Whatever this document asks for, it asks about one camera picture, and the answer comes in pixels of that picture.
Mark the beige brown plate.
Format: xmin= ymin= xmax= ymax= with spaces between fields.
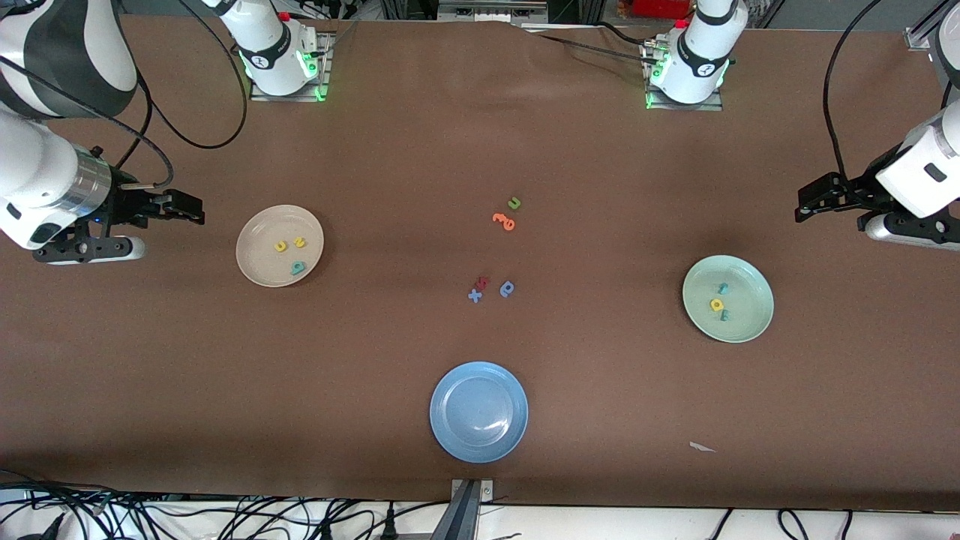
xmin=235 ymin=204 xmax=325 ymax=288

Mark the pale green plate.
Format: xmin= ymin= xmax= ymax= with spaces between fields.
xmin=682 ymin=254 xmax=775 ymax=344

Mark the brown table cover sheet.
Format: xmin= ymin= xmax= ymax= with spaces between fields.
xmin=0 ymin=13 xmax=960 ymax=512

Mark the red box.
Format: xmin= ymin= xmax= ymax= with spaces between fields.
xmin=632 ymin=0 xmax=695 ymax=20

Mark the blue plate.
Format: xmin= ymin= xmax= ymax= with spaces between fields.
xmin=429 ymin=361 xmax=530 ymax=464

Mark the aluminium profile bar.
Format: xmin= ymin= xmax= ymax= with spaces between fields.
xmin=430 ymin=478 xmax=496 ymax=540

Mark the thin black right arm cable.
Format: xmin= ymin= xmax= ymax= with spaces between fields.
xmin=112 ymin=0 xmax=249 ymax=150

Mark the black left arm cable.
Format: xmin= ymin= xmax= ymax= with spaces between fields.
xmin=823 ymin=0 xmax=887 ymax=183

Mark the aluminium frame post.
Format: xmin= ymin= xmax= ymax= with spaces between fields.
xmin=904 ymin=0 xmax=960 ymax=52

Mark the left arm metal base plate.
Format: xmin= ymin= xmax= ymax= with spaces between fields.
xmin=645 ymin=41 xmax=725 ymax=113

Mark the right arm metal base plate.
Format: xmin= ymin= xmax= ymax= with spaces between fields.
xmin=249 ymin=34 xmax=332 ymax=103

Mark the black cable to arm base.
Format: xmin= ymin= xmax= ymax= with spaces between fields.
xmin=525 ymin=30 xmax=658 ymax=62

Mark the tangled black cable bundle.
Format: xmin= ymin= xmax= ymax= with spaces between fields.
xmin=0 ymin=469 xmax=422 ymax=540

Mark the grey metal frame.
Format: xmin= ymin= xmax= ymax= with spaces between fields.
xmin=437 ymin=0 xmax=550 ymax=25

